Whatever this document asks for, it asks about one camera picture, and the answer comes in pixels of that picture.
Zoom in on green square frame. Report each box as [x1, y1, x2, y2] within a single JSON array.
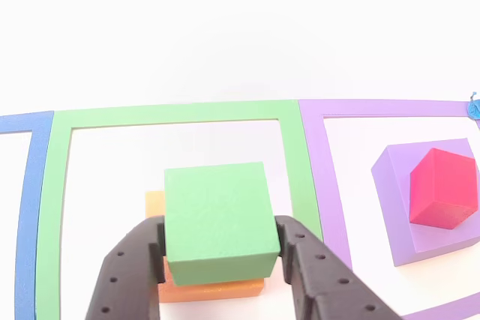
[[35, 99, 324, 320]]

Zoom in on green cube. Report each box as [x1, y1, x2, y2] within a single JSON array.
[[163, 161, 282, 287]]

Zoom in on blue tape strip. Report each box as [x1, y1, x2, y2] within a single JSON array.
[[466, 91, 480, 121]]

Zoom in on large purple cube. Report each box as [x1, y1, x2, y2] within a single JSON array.
[[370, 138, 480, 268]]

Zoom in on blue square frame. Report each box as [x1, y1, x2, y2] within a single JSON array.
[[0, 110, 55, 320]]

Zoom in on small red cube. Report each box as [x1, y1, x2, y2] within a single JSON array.
[[408, 147, 479, 230]]

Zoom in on orange cube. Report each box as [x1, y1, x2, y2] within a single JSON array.
[[145, 190, 266, 303]]

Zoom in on purple square frame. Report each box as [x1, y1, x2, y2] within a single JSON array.
[[298, 98, 480, 320]]

